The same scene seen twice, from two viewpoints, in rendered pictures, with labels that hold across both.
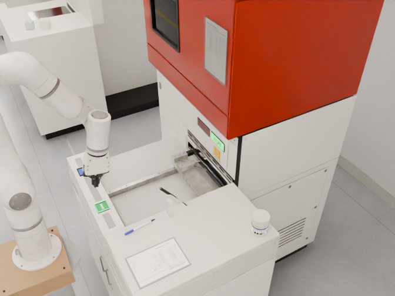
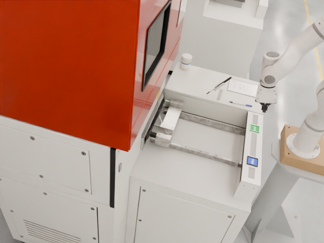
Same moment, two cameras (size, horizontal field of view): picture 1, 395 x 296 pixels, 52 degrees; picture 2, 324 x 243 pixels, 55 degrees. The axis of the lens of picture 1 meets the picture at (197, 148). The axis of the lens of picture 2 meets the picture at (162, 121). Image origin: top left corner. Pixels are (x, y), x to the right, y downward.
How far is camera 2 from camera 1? 2.68 m
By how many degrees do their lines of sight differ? 91
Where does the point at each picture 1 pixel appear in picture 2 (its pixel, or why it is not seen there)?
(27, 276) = not seen: hidden behind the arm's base
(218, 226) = (200, 80)
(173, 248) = (231, 87)
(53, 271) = (295, 129)
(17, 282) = not seen: hidden behind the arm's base
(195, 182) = (173, 118)
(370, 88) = not seen: outside the picture
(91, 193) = (255, 142)
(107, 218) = (255, 121)
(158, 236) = (234, 95)
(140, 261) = (252, 92)
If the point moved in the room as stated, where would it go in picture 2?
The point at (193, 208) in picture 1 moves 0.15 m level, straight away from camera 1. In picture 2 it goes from (203, 93) to (187, 102)
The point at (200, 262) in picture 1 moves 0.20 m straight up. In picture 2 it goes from (224, 76) to (232, 51)
